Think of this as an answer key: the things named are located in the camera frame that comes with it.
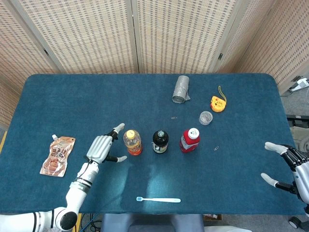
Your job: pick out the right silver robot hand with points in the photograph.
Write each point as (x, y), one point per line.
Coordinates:
(303, 174)

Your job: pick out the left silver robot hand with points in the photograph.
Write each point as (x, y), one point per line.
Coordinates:
(99, 148)

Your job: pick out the orange tea bottle yellow cap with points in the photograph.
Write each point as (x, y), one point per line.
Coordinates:
(132, 142)

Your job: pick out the dark glass bottle black cap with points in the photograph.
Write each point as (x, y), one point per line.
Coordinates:
(160, 142)

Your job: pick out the red bottle white cap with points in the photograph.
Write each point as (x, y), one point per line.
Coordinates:
(189, 142)

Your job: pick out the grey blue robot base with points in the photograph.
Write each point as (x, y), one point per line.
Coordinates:
(152, 223)

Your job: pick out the beige fabric bundle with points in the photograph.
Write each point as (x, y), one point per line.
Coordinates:
(300, 135)

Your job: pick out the brown spout pouch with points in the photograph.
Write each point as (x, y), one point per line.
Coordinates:
(58, 154)

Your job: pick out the blue felt tablecloth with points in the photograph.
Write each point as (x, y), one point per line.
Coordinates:
(96, 101)

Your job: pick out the black caster wheel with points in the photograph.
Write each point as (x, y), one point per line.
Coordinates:
(295, 221)

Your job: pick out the light blue toothbrush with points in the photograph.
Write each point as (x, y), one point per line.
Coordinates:
(161, 199)

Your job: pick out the white power strip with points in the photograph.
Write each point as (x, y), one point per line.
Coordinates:
(300, 84)

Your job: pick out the brown cardboard box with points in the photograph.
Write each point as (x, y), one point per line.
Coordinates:
(213, 216)

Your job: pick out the grey garbage bag roll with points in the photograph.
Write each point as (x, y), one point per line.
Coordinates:
(181, 89)

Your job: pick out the yellow tape measure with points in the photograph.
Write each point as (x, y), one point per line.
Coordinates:
(218, 104)

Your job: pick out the clear round clip container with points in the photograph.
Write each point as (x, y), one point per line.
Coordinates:
(206, 118)

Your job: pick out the woven folding screen panel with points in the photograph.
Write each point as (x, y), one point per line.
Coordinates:
(181, 36)
(17, 55)
(272, 41)
(84, 36)

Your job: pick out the black metal frame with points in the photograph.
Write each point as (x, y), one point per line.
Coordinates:
(295, 119)

